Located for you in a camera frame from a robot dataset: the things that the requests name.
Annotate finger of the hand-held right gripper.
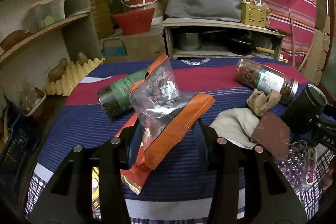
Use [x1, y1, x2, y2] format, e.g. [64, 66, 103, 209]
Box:
[310, 109, 336, 132]

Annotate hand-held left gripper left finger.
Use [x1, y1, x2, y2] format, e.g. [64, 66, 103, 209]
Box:
[30, 114, 142, 224]

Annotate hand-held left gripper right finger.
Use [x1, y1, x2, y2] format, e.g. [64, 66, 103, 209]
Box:
[193, 118, 307, 224]

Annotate black cup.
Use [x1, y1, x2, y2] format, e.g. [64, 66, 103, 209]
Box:
[282, 84, 327, 135]

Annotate clear orange-edged plastic bag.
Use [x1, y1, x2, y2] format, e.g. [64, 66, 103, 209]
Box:
[130, 54, 216, 169]

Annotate orange foil snack packet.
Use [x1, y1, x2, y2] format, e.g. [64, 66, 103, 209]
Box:
[115, 112, 158, 195]

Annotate purple bead packet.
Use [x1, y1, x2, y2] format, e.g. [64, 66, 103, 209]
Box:
[278, 140, 319, 193]

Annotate white folded cloth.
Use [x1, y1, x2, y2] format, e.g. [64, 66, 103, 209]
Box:
[210, 108, 260, 149]

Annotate yellow printed packet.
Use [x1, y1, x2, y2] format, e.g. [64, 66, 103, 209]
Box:
[91, 166, 101, 219]

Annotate brown flat packet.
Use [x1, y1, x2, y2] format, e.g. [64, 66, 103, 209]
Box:
[251, 111, 290, 160]

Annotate green label glass jar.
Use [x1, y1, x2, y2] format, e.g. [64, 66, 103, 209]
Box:
[97, 69, 147, 118]

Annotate crumpled brown paper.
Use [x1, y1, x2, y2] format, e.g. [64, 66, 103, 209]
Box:
[247, 89, 282, 117]

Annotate white label glass jar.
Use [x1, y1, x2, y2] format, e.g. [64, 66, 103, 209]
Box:
[234, 59, 300, 104]

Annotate wooden stick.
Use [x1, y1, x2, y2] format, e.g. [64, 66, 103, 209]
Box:
[289, 7, 317, 72]

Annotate folded cardboard sheets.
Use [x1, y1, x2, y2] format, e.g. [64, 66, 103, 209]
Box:
[306, 0, 332, 85]

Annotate yellow egg carton tray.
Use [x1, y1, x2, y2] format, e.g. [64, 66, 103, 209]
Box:
[42, 57, 105, 96]

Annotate steel pot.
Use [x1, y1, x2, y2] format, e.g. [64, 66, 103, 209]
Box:
[175, 32, 202, 51]

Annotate cardboard box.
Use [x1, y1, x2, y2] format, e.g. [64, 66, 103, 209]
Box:
[101, 34, 167, 56]

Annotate black pan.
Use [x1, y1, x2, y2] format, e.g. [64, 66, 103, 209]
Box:
[226, 35, 276, 55]

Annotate low wooden cabinet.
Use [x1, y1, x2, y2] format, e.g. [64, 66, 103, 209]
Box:
[162, 17, 286, 60]

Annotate wooden shelf unit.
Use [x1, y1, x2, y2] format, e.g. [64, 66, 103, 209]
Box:
[0, 0, 103, 109]

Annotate yellow utensil holder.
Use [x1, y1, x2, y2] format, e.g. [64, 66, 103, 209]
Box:
[241, 0, 269, 28]

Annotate red plastic basket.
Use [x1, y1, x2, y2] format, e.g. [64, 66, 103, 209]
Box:
[112, 7, 156, 36]

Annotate large oil bottle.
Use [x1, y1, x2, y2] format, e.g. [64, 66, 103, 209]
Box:
[87, 0, 114, 39]

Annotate clear plastic container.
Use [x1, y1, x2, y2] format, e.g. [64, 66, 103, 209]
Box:
[26, 0, 66, 33]

